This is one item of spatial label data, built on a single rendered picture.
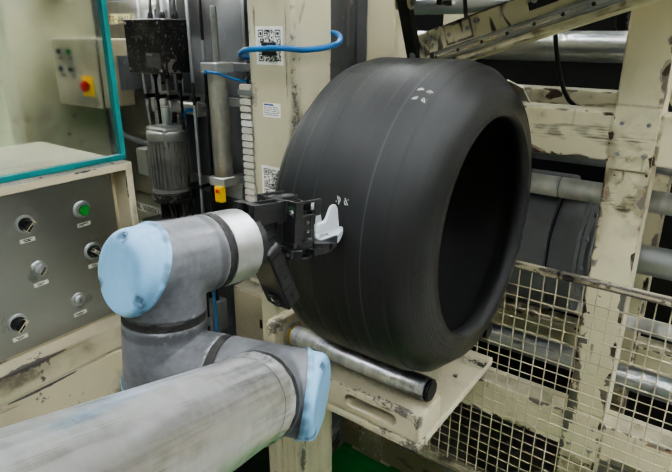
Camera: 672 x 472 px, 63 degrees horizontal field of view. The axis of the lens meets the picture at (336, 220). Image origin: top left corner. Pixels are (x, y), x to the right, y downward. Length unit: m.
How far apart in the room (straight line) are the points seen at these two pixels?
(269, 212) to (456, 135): 0.33
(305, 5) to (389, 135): 0.41
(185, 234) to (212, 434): 0.26
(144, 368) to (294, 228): 0.25
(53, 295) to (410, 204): 0.82
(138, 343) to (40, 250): 0.69
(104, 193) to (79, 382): 0.42
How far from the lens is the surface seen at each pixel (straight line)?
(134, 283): 0.58
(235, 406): 0.43
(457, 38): 1.38
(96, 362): 1.38
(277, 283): 0.74
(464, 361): 1.37
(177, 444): 0.36
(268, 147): 1.21
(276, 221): 0.71
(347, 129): 0.90
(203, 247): 0.60
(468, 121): 0.91
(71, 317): 1.37
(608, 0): 1.28
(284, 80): 1.16
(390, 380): 1.10
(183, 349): 0.61
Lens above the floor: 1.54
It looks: 19 degrees down
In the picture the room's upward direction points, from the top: straight up
